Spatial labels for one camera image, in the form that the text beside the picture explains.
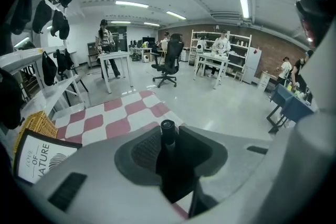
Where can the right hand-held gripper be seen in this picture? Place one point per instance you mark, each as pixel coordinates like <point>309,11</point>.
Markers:
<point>320,78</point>

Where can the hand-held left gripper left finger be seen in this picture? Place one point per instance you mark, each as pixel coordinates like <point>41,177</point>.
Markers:
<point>143,152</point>

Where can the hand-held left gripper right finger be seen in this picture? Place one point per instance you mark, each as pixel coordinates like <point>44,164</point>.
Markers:
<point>202,152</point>

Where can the red and white checkered tablecloth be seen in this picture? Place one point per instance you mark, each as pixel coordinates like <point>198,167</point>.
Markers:
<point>115,123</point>

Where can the blue table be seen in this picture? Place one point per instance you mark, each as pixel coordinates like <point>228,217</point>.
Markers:
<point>291,106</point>

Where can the small white drawer cabinet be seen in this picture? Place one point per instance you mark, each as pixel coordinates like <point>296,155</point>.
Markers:
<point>265,80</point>

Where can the white fridge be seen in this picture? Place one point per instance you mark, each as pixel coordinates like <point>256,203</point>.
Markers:
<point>252,60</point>

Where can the white shelving unit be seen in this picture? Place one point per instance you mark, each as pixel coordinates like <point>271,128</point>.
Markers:
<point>241,46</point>

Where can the white table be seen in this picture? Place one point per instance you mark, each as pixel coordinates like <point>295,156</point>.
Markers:
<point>212,58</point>
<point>115,54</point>

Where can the black framed picture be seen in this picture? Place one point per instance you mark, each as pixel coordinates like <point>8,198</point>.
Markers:
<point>39,157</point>

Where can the black office chair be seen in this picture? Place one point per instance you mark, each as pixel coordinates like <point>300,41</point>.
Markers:
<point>173,49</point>

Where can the yellow wicker basket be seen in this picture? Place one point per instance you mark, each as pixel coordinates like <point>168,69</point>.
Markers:
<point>39,123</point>

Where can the white shelf rack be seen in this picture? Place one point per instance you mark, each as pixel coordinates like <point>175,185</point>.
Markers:
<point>52,91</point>

